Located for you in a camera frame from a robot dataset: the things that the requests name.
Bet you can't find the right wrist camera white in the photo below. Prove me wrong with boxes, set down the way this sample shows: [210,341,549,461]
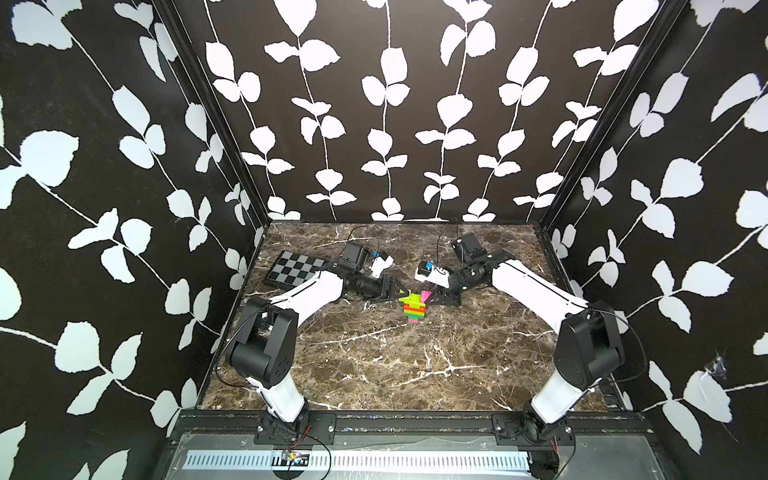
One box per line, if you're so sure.
[414,261,450,288]

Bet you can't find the white slotted cable duct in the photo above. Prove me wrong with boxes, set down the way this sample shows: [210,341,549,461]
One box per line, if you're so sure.
[181,450,532,475]

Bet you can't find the small circuit board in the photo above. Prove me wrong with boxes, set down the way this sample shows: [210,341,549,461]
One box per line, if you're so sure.
[271,450,311,471]

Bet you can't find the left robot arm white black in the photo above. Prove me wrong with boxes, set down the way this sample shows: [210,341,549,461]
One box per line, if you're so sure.
[223,242,409,430]

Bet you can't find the lime small lego brick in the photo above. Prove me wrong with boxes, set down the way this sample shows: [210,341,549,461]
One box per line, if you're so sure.
[399,291,421,304]

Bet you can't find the black white checkerboard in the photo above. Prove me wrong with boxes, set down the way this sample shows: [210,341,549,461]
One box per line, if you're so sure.
[263,250,327,291]

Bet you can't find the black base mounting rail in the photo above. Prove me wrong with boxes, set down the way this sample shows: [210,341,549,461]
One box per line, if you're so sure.
[170,410,654,450]

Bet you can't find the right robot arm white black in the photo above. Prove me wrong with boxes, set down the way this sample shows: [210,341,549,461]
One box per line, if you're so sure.
[415,234,625,435]

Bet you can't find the red long lego brick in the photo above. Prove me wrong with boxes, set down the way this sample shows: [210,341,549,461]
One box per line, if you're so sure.
[404,307,425,317]

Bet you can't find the lime long lego brick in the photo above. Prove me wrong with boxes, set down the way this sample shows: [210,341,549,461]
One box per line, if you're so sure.
[404,300,426,312]

